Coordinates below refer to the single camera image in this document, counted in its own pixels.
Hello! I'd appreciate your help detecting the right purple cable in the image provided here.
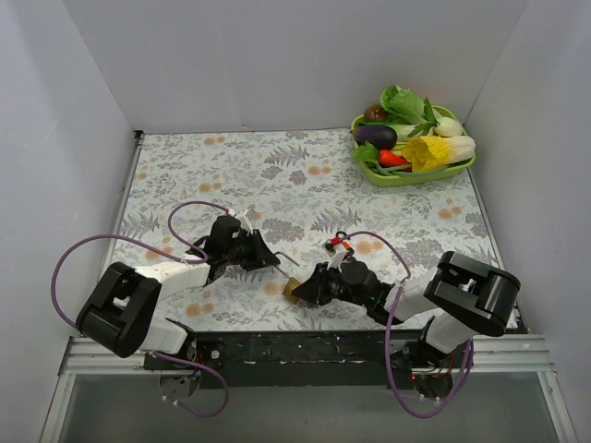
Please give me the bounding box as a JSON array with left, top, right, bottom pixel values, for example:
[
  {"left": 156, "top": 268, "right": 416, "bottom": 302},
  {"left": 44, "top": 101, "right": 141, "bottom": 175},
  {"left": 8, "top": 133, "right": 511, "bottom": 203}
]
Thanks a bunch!
[{"left": 341, "top": 230, "right": 476, "bottom": 419}]

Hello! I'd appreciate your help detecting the yellow toy cabbage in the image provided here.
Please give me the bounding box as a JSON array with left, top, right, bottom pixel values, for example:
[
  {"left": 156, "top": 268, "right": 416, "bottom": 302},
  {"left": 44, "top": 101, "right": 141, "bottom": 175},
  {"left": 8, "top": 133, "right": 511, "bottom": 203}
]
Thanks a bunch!
[{"left": 402, "top": 136, "right": 476, "bottom": 173}]

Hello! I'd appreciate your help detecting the purple cable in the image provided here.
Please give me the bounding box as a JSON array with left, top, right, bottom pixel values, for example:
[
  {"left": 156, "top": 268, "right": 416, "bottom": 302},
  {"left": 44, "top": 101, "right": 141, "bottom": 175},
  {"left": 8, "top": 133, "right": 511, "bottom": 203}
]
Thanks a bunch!
[
  {"left": 341, "top": 230, "right": 476, "bottom": 419},
  {"left": 49, "top": 200, "right": 232, "bottom": 419}
]

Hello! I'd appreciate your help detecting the green plastic tray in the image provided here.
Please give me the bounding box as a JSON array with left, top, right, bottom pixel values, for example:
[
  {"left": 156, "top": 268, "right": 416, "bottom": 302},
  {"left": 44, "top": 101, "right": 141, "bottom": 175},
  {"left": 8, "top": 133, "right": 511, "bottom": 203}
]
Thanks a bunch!
[{"left": 350, "top": 104, "right": 476, "bottom": 187}]

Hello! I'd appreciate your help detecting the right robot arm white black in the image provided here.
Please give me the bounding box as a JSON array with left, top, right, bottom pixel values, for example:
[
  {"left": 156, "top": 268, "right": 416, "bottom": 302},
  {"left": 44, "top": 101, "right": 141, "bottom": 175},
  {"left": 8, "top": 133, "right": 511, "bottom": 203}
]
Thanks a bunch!
[{"left": 283, "top": 251, "right": 521, "bottom": 367}]

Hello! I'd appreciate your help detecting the brown toy mushroom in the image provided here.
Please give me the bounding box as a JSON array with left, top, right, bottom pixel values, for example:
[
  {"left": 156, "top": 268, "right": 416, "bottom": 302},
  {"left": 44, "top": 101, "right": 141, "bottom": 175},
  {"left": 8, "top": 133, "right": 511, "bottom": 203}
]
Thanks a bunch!
[{"left": 364, "top": 104, "right": 391, "bottom": 122}]

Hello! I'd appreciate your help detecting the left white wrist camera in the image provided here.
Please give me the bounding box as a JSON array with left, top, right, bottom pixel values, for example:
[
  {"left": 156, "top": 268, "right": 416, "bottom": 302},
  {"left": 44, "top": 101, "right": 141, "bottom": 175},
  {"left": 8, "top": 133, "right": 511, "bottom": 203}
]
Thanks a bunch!
[{"left": 228, "top": 207, "right": 260, "bottom": 233}]

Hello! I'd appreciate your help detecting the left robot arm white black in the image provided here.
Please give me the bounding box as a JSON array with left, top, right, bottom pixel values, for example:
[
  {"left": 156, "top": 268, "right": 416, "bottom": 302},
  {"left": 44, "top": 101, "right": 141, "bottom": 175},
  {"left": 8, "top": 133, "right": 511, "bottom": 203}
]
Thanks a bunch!
[{"left": 75, "top": 215, "right": 281, "bottom": 369}]

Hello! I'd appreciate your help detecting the green toy lettuce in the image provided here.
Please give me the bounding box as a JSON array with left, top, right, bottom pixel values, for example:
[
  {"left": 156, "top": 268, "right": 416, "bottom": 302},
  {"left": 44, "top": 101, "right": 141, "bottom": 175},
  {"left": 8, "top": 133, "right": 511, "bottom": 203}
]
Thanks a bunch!
[{"left": 380, "top": 85, "right": 438, "bottom": 126}]

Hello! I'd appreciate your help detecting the purple toy eggplant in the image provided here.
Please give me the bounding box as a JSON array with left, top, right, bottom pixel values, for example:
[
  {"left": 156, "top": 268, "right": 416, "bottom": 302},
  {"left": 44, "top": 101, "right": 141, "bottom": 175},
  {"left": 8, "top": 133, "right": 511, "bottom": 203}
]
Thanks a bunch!
[{"left": 351, "top": 126, "right": 398, "bottom": 150}]

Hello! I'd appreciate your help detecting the white toy radish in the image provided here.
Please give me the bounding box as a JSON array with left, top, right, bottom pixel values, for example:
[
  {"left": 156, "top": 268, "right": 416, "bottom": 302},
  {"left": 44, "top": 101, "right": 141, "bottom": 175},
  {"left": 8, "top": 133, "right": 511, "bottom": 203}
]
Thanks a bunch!
[{"left": 434, "top": 116, "right": 463, "bottom": 138}]

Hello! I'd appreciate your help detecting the brass padlock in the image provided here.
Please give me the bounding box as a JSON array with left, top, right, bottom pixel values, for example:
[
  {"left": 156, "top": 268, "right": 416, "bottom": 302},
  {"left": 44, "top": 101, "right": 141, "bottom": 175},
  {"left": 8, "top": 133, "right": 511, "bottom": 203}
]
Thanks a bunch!
[{"left": 274, "top": 251, "right": 301, "bottom": 305}]

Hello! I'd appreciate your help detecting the floral patterned mat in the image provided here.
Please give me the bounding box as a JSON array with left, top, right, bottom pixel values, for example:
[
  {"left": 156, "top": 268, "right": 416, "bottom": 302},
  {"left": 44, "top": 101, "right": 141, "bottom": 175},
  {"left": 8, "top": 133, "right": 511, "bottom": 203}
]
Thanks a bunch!
[{"left": 112, "top": 129, "right": 498, "bottom": 331}]

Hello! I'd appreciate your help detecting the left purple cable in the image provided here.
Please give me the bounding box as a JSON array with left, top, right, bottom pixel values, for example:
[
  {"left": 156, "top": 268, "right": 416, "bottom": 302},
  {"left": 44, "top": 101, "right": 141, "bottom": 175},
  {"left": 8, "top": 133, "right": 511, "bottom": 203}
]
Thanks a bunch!
[{"left": 49, "top": 200, "right": 232, "bottom": 419}]

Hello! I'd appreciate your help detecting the red toy pepper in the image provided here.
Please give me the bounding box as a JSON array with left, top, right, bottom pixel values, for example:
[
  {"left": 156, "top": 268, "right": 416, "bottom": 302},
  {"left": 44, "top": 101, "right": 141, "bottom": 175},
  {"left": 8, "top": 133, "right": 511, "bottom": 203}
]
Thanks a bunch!
[{"left": 378, "top": 150, "right": 410, "bottom": 168}]

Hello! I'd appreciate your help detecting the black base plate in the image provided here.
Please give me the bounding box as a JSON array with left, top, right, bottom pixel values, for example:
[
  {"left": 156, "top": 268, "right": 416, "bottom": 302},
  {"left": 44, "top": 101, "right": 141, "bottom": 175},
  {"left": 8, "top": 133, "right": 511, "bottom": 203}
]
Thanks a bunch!
[{"left": 142, "top": 329, "right": 472, "bottom": 389}]

